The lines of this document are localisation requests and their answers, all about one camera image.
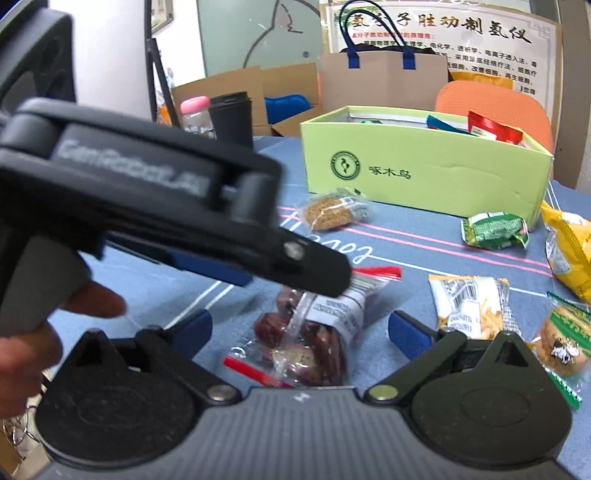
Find light green cardboard box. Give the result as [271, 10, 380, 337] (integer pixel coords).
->
[300, 104, 555, 232]

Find green snack packet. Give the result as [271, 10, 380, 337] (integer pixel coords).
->
[461, 211, 531, 251]

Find wall poster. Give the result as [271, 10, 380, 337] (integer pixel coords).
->
[323, 2, 564, 117]

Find green-edged cookie packet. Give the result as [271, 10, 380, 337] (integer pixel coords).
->
[528, 291, 591, 412]

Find brown paper bag blue handles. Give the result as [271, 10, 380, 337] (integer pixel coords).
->
[319, 0, 451, 114]

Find orange chair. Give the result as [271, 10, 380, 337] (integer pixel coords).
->
[433, 80, 555, 154]

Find yellow snack packet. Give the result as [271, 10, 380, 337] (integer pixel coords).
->
[539, 200, 591, 304]

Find red snack packet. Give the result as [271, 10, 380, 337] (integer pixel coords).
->
[467, 110, 525, 145]

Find black tumbler cup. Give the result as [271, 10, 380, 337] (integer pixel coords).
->
[208, 91, 255, 150]

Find blue printed tablecloth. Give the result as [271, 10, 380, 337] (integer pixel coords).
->
[46, 134, 591, 480]

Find blue snack packet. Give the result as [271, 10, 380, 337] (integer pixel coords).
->
[425, 115, 470, 134]

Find black stand pole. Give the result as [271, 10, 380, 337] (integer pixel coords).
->
[143, 0, 172, 123]

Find pink-lidded clear bottle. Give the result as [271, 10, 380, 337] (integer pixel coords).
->
[180, 96, 217, 140]

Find metal key ring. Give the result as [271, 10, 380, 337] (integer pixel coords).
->
[0, 406, 38, 463]

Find white fries snack packet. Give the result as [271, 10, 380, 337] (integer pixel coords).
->
[427, 274, 523, 343]

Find brown cardboard box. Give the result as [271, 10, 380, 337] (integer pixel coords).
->
[171, 62, 324, 138]

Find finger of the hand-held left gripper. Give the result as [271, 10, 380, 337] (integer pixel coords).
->
[221, 220, 355, 298]
[105, 232, 254, 288]

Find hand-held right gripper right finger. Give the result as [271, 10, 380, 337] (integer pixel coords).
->
[364, 310, 533, 408]

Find sesame cake packet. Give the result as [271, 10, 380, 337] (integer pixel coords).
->
[298, 188, 378, 232]

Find blue plastic item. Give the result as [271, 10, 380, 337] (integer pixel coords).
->
[265, 94, 311, 126]

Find person's left hand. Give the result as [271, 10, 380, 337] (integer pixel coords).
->
[0, 281, 129, 419]

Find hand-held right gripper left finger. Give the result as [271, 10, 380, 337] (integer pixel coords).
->
[73, 308, 244, 408]

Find clear bag of red dates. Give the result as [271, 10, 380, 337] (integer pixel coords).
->
[222, 266, 403, 388]

